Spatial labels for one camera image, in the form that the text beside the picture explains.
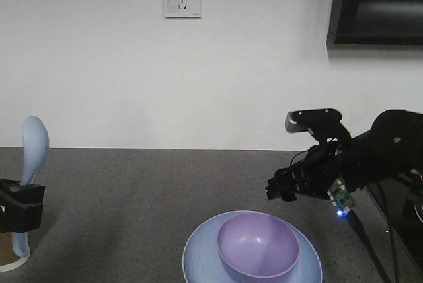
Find light blue plate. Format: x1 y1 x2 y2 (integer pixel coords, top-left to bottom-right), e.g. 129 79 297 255
182 210 323 283

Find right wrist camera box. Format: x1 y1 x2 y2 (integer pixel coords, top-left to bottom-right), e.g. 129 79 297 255
285 108 352 145

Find purple plastic bowl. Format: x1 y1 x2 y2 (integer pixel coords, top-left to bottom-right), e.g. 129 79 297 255
217 212 300 282

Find black cable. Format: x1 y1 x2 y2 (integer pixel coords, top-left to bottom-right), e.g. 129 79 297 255
346 180 403 283

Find brown paper cup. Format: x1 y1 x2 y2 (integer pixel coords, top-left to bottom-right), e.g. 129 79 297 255
0 233 30 272

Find green circuit board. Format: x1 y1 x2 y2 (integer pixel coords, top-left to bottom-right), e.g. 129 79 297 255
327 177 356 217

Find light blue plastic spoon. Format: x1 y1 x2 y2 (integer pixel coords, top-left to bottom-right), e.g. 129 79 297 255
12 115 49 258

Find black cooktop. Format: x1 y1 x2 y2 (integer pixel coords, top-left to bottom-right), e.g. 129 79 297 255
366 177 422 282

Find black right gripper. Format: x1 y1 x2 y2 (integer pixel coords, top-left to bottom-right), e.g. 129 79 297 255
265 143 340 202

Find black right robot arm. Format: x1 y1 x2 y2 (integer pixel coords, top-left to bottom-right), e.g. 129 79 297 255
265 108 422 202

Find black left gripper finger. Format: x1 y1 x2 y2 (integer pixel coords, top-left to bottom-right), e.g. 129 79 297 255
1 179 45 233

